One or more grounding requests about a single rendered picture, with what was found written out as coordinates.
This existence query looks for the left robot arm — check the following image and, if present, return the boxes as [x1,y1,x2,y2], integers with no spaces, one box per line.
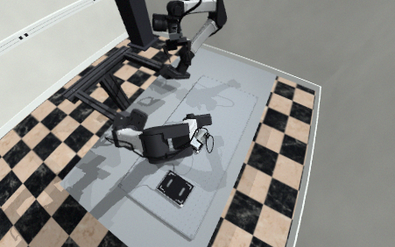
[152,0,227,76]

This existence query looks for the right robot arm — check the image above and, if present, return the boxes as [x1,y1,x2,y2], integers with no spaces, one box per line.
[111,110,212,165]

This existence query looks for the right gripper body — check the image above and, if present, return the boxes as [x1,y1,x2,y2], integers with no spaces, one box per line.
[194,129,208,143]

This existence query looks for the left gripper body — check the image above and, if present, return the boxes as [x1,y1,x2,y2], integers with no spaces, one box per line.
[166,26,191,51]

